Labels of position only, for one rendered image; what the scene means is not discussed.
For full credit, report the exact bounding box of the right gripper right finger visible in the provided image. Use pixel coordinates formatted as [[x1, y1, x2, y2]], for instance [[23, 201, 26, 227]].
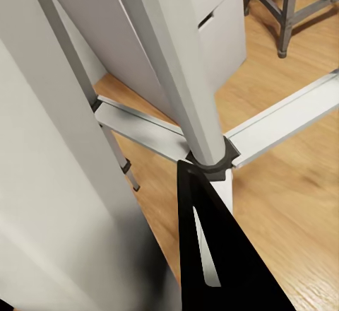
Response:
[[177, 160, 297, 311]]

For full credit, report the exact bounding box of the camera tripod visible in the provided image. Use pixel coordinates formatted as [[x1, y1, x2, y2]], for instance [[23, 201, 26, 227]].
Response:
[[0, 0, 339, 311]]

